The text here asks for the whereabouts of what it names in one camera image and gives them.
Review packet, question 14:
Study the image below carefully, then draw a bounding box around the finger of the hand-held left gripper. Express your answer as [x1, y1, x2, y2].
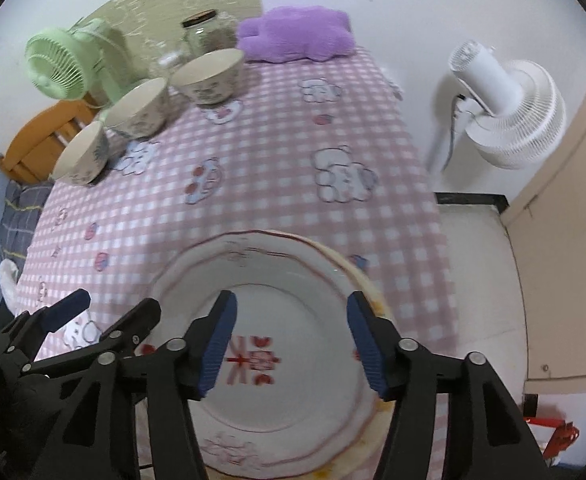
[0, 289, 91, 361]
[18, 298, 162, 376]

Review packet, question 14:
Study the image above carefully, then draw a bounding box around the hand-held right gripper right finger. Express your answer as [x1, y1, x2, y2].
[347, 291, 548, 480]

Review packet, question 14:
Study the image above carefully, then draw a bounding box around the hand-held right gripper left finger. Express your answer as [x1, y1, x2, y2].
[38, 290, 238, 480]

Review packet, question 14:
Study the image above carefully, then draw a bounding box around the white plate red flower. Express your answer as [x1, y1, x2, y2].
[148, 230, 392, 478]

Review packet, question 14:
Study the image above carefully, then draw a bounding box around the scalloped yellow floral plate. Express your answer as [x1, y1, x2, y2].
[253, 229, 396, 480]

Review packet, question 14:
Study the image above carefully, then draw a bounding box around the floral ceramic bowl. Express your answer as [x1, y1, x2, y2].
[171, 48, 246, 107]
[105, 77, 170, 140]
[52, 121, 110, 186]

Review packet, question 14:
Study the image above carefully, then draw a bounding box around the white plastic bag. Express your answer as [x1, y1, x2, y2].
[0, 258, 21, 311]

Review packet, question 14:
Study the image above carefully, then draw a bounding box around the grey plaid pillow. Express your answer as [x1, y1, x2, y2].
[0, 180, 56, 261]

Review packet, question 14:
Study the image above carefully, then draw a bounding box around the pink checked tablecloth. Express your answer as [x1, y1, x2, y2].
[10, 45, 461, 480]

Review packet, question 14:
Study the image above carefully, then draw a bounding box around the red object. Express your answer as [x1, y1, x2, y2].
[523, 395, 581, 461]

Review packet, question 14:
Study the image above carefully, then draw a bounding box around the beige door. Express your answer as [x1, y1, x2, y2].
[500, 45, 586, 396]

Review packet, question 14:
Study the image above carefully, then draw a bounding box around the green desk fan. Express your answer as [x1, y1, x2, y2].
[25, 17, 124, 111]

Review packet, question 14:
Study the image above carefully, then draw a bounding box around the cotton swab container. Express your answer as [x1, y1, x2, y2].
[155, 50, 186, 73]

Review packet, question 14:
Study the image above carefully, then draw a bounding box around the white standing fan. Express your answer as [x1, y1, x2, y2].
[425, 40, 567, 173]

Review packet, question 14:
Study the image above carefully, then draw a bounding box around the glass jar dark lid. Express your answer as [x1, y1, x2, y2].
[180, 10, 238, 56]

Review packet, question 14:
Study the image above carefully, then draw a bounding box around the purple plush toy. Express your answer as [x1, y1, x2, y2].
[236, 6, 356, 64]

